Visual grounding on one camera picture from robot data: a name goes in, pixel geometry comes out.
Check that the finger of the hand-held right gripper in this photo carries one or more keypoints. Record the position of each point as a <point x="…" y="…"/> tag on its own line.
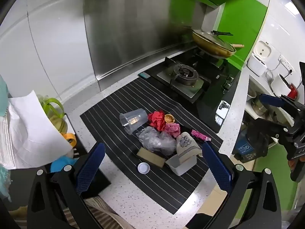
<point x="271" y="99"/>
<point x="258" y="133"/>

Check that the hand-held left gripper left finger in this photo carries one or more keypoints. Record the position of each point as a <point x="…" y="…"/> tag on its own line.
<point x="90" y="168"/>

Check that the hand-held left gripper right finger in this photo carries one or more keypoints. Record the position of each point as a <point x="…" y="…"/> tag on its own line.
<point x="218" y="168"/>

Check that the white round tin lid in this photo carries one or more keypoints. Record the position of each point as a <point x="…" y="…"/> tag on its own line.
<point x="143" y="168"/>

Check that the blue and black trash bin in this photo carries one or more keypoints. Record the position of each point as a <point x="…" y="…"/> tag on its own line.
<point x="243" y="148"/>

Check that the steel steamer pot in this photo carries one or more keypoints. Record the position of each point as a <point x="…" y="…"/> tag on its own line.
<point x="258" y="106"/>

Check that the red container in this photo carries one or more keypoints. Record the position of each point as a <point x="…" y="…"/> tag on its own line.
<point x="293" y="91"/>

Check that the blue cloth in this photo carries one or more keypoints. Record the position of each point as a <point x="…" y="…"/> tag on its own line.
<point x="59" y="164"/>

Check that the yellow tape roll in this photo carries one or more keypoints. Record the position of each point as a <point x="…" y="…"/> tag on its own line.
<point x="69" y="139"/>

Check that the white plastic box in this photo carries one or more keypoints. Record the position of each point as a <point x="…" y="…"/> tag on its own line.
<point x="182" y="167"/>

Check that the small pink box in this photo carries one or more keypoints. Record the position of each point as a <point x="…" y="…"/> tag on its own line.
<point x="200" y="136"/>

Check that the white rice cooker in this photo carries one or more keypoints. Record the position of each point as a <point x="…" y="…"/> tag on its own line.
<point x="259" y="57"/>

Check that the striped beige cloth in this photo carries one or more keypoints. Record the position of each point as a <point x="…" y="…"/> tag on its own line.
<point x="102" y="212"/>

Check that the black gas stove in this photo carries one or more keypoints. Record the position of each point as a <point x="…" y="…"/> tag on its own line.
<point x="212" y="95"/>

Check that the pink crumpled paper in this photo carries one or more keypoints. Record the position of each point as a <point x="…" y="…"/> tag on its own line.
<point x="172" y="129"/>

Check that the brown cardboard box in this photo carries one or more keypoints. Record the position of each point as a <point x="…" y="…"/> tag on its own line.
<point x="151" y="158"/>

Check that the green oil jug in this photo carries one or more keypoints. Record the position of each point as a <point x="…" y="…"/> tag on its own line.
<point x="56" y="116"/>

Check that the clear plastic cup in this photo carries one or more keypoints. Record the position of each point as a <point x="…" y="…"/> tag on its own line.
<point x="133" y="120"/>

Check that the clear crumpled plastic bag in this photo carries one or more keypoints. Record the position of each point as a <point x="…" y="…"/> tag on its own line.
<point x="154" y="140"/>

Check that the brown nut shell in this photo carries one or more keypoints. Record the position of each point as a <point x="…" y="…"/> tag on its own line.
<point x="169" y="118"/>

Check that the white paper sheet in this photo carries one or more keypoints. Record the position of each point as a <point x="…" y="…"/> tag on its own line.
<point x="31" y="128"/>

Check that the golden frying pan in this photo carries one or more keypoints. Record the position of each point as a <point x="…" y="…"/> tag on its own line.
<point x="214" y="49"/>

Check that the red crumpled paper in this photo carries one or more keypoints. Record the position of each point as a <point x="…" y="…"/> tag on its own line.
<point x="156" y="120"/>

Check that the black striped mat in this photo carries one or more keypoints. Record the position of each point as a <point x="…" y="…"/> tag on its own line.
<point x="124" y="95"/>

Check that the glass pan lid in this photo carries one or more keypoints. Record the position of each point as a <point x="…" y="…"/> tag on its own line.
<point x="207" y="37"/>

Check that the teal sponge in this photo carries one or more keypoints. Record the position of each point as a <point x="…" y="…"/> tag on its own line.
<point x="144" y="75"/>

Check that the teal cloth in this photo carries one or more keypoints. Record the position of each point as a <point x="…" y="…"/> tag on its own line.
<point x="2" y="95"/>

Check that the white wall socket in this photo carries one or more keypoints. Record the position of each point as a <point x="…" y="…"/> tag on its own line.
<point x="286" y="64"/>

